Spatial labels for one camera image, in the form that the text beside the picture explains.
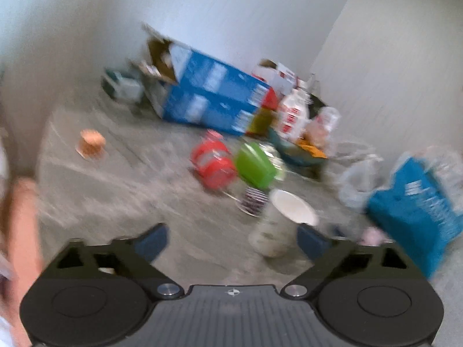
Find floral white paper cup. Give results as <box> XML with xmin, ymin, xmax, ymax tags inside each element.
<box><xmin>248</xmin><ymin>189</ymin><xmax>319</xmax><ymax>259</ymax></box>

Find person's forearm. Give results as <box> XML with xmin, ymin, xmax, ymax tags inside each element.
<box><xmin>1</xmin><ymin>177</ymin><xmax>42</xmax><ymax>346</ymax></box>

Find green plastic cup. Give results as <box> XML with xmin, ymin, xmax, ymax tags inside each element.
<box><xmin>235</xmin><ymin>142</ymin><xmax>276</xmax><ymax>190</ymax></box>

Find red banded clear cup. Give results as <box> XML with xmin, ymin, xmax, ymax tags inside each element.
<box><xmin>190</xmin><ymin>139</ymin><xmax>237</xmax><ymax>190</ymax></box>

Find clear plastic bag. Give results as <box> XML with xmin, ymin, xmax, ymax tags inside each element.
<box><xmin>336</xmin><ymin>142</ymin><xmax>383</xmax><ymax>213</ymax></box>

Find blue plastic package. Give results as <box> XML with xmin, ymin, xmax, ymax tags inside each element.
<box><xmin>366</xmin><ymin>153</ymin><xmax>462</xmax><ymax>278</ymax></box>

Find orange snack packets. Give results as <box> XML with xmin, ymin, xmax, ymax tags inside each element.
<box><xmin>296</xmin><ymin>136</ymin><xmax>327</xmax><ymax>159</ymax></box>

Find teal glass bowl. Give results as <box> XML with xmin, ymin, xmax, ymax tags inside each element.
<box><xmin>268</xmin><ymin>128</ymin><xmax>327</xmax><ymax>167</ymax></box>

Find orange patterned cupcake liner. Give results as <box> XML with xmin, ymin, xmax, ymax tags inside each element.
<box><xmin>76</xmin><ymin>129</ymin><xmax>106</xmax><ymax>159</ymax></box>

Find white plastic snack bag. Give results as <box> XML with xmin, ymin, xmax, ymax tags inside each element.
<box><xmin>306</xmin><ymin>107</ymin><xmax>341</xmax><ymax>149</ymax></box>

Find red yellow container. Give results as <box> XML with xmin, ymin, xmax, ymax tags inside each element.
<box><xmin>246</xmin><ymin>88</ymin><xmax>279</xmax><ymax>137</ymax></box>

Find red polka dot cupcake liner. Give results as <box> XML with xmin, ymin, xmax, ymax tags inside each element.
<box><xmin>204</xmin><ymin>129</ymin><xmax>224</xmax><ymax>142</ymax></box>

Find dark paper shopping bag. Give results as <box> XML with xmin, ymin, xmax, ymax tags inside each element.
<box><xmin>306</xmin><ymin>74</ymin><xmax>326</xmax><ymax>119</ymax></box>

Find lower blue cardboard box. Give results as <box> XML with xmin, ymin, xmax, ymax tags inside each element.
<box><xmin>132</xmin><ymin>61</ymin><xmax>262</xmax><ymax>137</ymax></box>

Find blue cardboard box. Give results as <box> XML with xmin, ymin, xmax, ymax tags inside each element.
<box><xmin>132</xmin><ymin>61</ymin><xmax>262</xmax><ymax>137</ymax></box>
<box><xmin>142</xmin><ymin>23</ymin><xmax>270</xmax><ymax>107</ymax></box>

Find white red cardboard box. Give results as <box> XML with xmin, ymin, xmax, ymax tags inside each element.
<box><xmin>251</xmin><ymin>59</ymin><xmax>297</xmax><ymax>96</ymax></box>

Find upper blue cardboard box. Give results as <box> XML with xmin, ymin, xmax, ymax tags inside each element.
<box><xmin>142</xmin><ymin>23</ymin><xmax>270</xmax><ymax>107</ymax></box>

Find white drawstring bag red text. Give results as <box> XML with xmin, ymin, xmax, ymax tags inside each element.
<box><xmin>275</xmin><ymin>88</ymin><xmax>309</xmax><ymax>143</ymax></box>

